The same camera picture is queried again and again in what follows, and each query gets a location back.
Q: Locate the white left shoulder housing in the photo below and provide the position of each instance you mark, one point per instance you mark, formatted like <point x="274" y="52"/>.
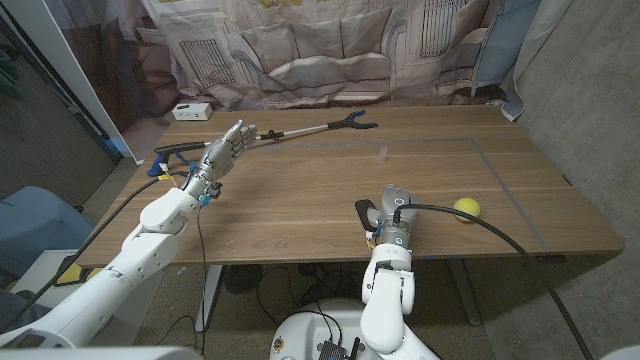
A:
<point x="100" y="354"/>

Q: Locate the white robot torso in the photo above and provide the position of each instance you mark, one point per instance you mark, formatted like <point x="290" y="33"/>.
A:
<point x="320" y="320"/>

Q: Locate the printed room backdrop cloth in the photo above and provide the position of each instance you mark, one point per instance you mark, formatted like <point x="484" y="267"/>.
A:
<point x="310" y="50"/>

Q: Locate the white floor box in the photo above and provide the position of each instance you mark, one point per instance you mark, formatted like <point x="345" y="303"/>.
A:
<point x="42" y="270"/>

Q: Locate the dark table leg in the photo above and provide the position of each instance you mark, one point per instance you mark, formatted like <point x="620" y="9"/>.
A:
<point x="465" y="295"/>

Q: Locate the blue chair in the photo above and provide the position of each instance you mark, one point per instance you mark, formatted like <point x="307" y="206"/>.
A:
<point x="35" y="225"/>

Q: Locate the white table leg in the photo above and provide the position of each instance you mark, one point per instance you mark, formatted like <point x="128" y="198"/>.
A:
<point x="207" y="300"/>

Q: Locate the yellow tennis ball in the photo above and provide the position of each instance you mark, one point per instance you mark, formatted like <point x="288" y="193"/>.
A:
<point x="466" y="209"/>

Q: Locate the round black floor fan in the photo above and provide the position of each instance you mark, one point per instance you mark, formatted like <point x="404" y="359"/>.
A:
<point x="242" y="279"/>

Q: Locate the black and silver reacher grabber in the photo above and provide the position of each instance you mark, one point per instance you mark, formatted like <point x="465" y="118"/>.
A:
<point x="305" y="130"/>

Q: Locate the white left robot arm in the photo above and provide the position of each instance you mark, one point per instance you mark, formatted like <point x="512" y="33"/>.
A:
<point x="100" y="285"/>

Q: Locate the black torso electronics module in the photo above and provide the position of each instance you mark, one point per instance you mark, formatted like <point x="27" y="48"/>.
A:
<point x="330" y="350"/>

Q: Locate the white power strip box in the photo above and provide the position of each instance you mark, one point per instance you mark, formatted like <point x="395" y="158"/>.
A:
<point x="192" y="111"/>

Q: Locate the white partition panel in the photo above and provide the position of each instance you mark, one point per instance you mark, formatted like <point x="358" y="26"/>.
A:
<point x="60" y="65"/>

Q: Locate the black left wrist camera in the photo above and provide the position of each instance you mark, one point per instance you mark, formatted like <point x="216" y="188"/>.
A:
<point x="212" y="192"/>

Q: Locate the yellow floor object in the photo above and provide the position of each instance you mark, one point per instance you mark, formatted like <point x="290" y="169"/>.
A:
<point x="75" y="276"/>

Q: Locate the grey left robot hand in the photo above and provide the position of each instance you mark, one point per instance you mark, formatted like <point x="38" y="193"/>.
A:
<point x="217" y="155"/>

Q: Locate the white right shoulder housing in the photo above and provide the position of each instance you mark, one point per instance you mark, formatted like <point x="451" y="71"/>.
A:
<point x="625" y="355"/>

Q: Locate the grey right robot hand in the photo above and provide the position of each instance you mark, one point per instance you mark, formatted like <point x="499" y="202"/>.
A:
<point x="387" y="220"/>

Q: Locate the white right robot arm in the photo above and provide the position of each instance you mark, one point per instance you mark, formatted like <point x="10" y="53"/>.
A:
<point x="385" y="300"/>

